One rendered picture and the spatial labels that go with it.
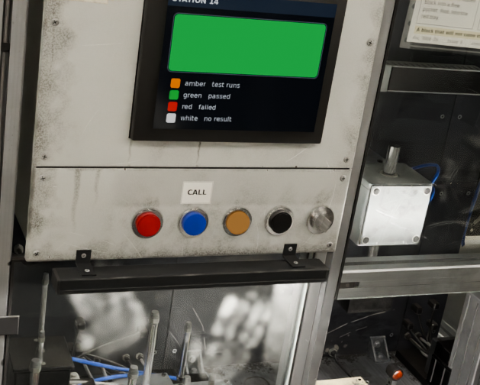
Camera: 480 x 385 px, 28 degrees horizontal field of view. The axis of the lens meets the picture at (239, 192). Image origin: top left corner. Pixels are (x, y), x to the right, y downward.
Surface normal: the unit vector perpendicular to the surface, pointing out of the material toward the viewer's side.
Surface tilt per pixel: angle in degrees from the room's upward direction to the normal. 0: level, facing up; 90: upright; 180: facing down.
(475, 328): 90
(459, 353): 90
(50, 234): 90
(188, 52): 90
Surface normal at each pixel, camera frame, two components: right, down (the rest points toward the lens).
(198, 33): 0.36, 0.39
